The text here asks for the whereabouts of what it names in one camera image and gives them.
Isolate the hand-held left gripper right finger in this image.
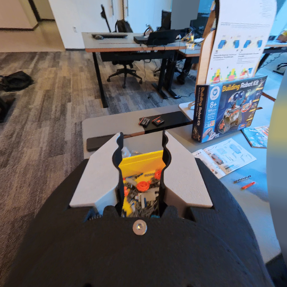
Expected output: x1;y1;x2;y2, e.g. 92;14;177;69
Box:
162;131;213;210

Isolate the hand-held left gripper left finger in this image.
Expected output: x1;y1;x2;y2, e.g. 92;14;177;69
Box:
70;132;124;212

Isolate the pile of building block parts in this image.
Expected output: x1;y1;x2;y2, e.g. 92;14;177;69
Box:
122;170;163;218

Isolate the yellow plastic bin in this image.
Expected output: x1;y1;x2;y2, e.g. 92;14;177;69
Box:
118;150;166;218

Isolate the grey desk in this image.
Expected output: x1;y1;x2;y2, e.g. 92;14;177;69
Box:
82;106;287;265

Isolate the black desk pad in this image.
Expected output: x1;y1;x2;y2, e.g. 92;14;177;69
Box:
126;111;193;134

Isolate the black rectangular power bank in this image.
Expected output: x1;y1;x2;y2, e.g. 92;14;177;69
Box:
87;134;120;152

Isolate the open instruction manual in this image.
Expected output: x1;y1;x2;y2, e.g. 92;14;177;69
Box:
193;138;257;179

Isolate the blue instruction booklet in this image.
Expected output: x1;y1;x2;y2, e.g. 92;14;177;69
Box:
242;125;269;148

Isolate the blue robot kit box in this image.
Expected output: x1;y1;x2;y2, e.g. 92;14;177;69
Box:
192;75;268;143

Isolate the black office chair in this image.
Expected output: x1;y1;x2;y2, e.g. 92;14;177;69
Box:
100;5;144;88

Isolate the black bag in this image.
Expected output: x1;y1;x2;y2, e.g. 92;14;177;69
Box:
0;71;34;92

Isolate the black laptop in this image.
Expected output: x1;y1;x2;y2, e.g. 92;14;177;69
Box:
134;10;186;46

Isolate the white standing board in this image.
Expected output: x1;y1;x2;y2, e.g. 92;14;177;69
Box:
180;0;278;112

